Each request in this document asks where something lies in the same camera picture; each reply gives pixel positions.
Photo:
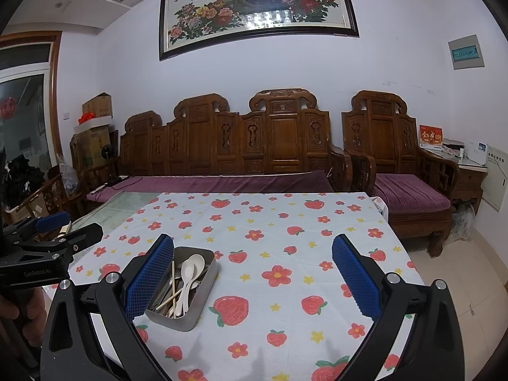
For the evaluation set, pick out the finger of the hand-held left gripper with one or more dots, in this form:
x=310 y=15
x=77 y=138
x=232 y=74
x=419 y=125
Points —
x=51 y=221
x=85 y=234

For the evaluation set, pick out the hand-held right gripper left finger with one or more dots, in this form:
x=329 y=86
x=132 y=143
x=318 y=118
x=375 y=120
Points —
x=151 y=278

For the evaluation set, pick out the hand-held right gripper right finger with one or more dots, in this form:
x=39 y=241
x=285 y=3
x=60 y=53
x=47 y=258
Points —
x=355 y=278

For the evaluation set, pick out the metal spoon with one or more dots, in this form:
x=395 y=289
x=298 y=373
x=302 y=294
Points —
x=166 y=291

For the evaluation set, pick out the small white spoon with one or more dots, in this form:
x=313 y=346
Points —
x=183 y=277

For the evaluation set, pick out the large white spoon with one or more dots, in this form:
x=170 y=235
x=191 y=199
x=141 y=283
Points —
x=194 y=264

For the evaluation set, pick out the metal rectangular box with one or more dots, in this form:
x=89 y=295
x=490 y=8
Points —
x=198 y=305

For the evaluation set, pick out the person's left hand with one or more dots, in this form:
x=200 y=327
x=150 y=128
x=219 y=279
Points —
x=35 y=317

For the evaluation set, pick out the wooden side chair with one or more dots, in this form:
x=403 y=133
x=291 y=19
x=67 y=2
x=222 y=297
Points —
x=47 y=198

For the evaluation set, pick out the dark cloth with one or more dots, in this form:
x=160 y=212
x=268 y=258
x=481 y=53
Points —
x=24 y=176

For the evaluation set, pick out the black small fan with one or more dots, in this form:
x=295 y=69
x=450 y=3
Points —
x=109 y=153

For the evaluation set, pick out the large cardboard box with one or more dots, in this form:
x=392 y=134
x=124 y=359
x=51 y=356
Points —
x=91 y=147

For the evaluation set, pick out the strawberry flower print tablecloth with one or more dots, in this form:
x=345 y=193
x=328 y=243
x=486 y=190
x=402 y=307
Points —
x=278 y=214

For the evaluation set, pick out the purple armchair cushion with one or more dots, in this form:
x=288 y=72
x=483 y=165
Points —
x=408 y=192

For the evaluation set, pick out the red plastic decoration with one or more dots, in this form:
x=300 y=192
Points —
x=86 y=118

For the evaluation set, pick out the clear plastic bag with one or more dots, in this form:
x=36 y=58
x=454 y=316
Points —
x=460 y=222

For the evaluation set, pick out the brown cardboard box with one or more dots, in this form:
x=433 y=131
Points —
x=97 y=105

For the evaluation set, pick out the wooden framed glass door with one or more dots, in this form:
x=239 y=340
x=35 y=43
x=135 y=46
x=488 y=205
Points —
x=24 y=87

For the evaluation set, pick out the wooden side table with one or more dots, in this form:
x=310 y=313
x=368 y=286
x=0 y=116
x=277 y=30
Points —
x=468 y=182

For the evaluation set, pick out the carved wooden armchair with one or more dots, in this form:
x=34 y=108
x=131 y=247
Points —
x=381 y=127

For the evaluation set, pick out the red gift box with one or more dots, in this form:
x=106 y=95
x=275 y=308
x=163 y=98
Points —
x=431 y=137

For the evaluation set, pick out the carved wooden sofa bench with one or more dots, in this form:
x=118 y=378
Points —
x=285 y=127

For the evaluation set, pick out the white blue appliance box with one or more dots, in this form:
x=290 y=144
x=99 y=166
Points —
x=475 y=153

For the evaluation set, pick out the framed floral peacock painting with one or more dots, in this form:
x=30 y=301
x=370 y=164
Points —
x=258 y=0

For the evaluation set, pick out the grey wall distribution box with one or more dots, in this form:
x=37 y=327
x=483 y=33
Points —
x=466 y=52

